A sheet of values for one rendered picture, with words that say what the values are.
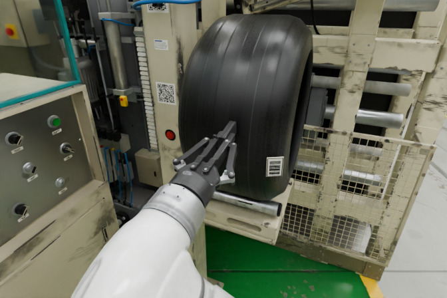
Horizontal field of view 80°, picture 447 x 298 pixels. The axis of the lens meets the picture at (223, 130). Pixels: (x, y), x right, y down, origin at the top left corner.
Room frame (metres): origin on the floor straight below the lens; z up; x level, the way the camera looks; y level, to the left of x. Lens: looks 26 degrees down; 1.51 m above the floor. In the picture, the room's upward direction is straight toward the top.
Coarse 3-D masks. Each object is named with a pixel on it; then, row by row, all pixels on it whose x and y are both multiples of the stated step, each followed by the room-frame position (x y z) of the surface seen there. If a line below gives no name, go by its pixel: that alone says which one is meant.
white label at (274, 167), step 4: (268, 160) 0.53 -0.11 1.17; (272, 160) 0.53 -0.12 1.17; (276, 160) 0.53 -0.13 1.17; (280, 160) 0.53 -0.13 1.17; (268, 164) 0.54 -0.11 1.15; (272, 164) 0.54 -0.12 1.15; (276, 164) 0.54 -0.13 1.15; (280, 164) 0.54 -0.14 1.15; (268, 168) 0.54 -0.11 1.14; (272, 168) 0.54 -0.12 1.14; (276, 168) 0.54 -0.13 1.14; (280, 168) 0.54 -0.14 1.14; (268, 172) 0.54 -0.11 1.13; (272, 172) 0.54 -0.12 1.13; (276, 172) 0.54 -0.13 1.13; (280, 172) 0.54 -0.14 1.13; (268, 176) 0.54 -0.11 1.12
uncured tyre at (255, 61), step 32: (224, 32) 0.73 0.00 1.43; (256, 32) 0.70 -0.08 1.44; (288, 32) 0.69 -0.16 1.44; (192, 64) 0.68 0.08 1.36; (224, 64) 0.64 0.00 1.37; (256, 64) 0.62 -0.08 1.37; (288, 64) 0.62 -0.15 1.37; (192, 96) 0.63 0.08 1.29; (224, 96) 0.60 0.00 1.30; (256, 96) 0.57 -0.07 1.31; (288, 96) 0.58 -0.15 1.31; (192, 128) 0.60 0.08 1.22; (256, 128) 0.55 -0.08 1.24; (288, 128) 0.57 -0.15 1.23; (224, 160) 0.57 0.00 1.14; (256, 160) 0.54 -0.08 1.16; (288, 160) 0.60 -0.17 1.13; (256, 192) 0.57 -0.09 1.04
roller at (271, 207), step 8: (216, 192) 0.72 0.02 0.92; (224, 192) 0.72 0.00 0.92; (224, 200) 0.70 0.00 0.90; (232, 200) 0.69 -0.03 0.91; (240, 200) 0.69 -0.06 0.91; (248, 200) 0.68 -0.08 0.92; (256, 200) 0.68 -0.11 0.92; (264, 200) 0.67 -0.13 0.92; (248, 208) 0.68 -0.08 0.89; (256, 208) 0.66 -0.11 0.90; (264, 208) 0.65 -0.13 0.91; (272, 208) 0.65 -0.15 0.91; (280, 208) 0.64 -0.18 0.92
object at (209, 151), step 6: (216, 138) 0.49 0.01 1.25; (210, 144) 0.48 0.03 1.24; (204, 150) 0.46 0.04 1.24; (210, 150) 0.46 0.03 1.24; (216, 150) 0.49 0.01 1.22; (198, 156) 0.43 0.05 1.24; (204, 156) 0.43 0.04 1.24; (210, 156) 0.46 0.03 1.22; (192, 162) 0.41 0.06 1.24; (198, 162) 0.42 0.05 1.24; (192, 168) 0.40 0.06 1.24
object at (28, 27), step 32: (0, 0) 0.68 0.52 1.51; (32, 0) 0.75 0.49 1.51; (0, 32) 0.66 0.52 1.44; (32, 32) 0.73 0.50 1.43; (64, 32) 0.82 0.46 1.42; (0, 64) 0.64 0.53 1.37; (32, 64) 0.71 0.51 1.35; (64, 64) 0.79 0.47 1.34; (0, 96) 0.62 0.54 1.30; (32, 96) 0.68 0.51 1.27
